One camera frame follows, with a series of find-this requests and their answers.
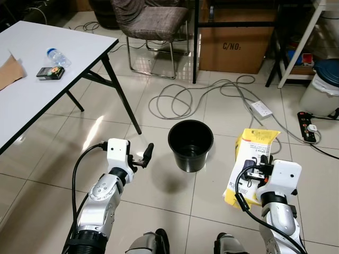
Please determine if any robot leg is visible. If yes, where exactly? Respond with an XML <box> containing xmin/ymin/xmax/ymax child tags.
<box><xmin>125</xmin><ymin>229</ymin><xmax>171</xmax><ymax>254</ymax></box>
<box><xmin>214</xmin><ymin>233</ymin><xmax>251</xmax><ymax>254</ymax></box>

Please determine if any white leg table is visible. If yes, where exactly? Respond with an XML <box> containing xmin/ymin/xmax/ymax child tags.
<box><xmin>277</xmin><ymin>0</ymin><xmax>339</xmax><ymax>89</ymax></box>

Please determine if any robot right leg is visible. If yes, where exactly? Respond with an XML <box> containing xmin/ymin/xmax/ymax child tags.
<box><xmin>214</xmin><ymin>233</ymin><xmax>251</xmax><ymax>254</ymax></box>

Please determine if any small black box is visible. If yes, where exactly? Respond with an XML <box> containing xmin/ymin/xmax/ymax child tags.
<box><xmin>35</xmin><ymin>66</ymin><xmax>66</xmax><ymax>81</ymax></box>

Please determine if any black frame table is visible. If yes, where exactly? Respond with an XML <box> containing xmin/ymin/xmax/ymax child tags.
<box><xmin>192</xmin><ymin>0</ymin><xmax>314</xmax><ymax>88</ymax></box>

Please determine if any yellow product package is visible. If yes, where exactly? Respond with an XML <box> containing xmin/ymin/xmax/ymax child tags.
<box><xmin>222</xmin><ymin>129</ymin><xmax>281</xmax><ymax>208</ymax></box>

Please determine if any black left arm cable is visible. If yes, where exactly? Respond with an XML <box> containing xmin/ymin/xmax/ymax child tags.
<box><xmin>68</xmin><ymin>143</ymin><xmax>110</xmax><ymax>249</ymax></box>

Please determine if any grey folding table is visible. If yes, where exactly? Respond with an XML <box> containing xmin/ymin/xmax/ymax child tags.
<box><xmin>0</xmin><ymin>20</ymin><xmax>143</xmax><ymax>157</ymax></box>

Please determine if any clear plastic bottle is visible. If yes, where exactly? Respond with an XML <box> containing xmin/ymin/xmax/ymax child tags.
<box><xmin>46</xmin><ymin>47</ymin><xmax>72</xmax><ymax>69</ymax></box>

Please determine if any black round rubbish bin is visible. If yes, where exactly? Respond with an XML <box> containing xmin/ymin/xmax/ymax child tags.
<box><xmin>167</xmin><ymin>120</ymin><xmax>215</xmax><ymax>174</ymax></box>

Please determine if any white bin with blue lid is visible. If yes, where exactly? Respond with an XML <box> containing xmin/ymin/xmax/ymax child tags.
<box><xmin>299</xmin><ymin>58</ymin><xmax>339</xmax><ymax>119</ymax></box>

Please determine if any black floor cable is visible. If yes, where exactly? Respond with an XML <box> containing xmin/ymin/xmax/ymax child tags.
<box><xmin>315</xmin><ymin>139</ymin><xmax>339</xmax><ymax>159</ymax></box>

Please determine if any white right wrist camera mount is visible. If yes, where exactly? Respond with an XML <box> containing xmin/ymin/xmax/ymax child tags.
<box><xmin>261</xmin><ymin>160</ymin><xmax>302</xmax><ymax>199</ymax></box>

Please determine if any large brown cardboard box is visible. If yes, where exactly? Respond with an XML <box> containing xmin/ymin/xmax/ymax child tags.
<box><xmin>199</xmin><ymin>8</ymin><xmax>277</xmax><ymax>75</ymax></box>

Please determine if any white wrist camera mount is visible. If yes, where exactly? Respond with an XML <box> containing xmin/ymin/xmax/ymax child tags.
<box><xmin>261</xmin><ymin>160</ymin><xmax>302</xmax><ymax>199</ymax></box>
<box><xmin>107</xmin><ymin>139</ymin><xmax>131</xmax><ymax>171</ymax></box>

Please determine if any brown fabric chair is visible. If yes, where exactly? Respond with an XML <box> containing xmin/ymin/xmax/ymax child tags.
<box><xmin>110</xmin><ymin>0</ymin><xmax>193</xmax><ymax>80</ymax></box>

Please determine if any robot left leg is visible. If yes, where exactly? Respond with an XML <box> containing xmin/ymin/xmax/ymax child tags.
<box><xmin>125</xmin><ymin>229</ymin><xmax>171</xmax><ymax>254</ymax></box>

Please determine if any grey floor cable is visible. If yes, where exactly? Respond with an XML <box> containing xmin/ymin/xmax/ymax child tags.
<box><xmin>147</xmin><ymin>74</ymin><xmax>339</xmax><ymax>160</ymax></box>

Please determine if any black power strip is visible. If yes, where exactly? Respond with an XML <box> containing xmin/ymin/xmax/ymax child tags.
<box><xmin>297</xmin><ymin>111</ymin><xmax>323</xmax><ymax>144</ymax></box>

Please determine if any brown cardboard piece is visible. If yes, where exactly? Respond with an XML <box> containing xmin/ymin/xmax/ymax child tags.
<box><xmin>0</xmin><ymin>52</ymin><xmax>26</xmax><ymax>92</ymax></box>

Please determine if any white power strip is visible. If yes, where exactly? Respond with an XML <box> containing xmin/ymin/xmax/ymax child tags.
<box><xmin>248</xmin><ymin>99</ymin><xmax>274</xmax><ymax>120</ymax></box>

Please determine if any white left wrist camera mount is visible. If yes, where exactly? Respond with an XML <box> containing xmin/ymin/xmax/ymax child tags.
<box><xmin>107</xmin><ymin>139</ymin><xmax>131</xmax><ymax>171</ymax></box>

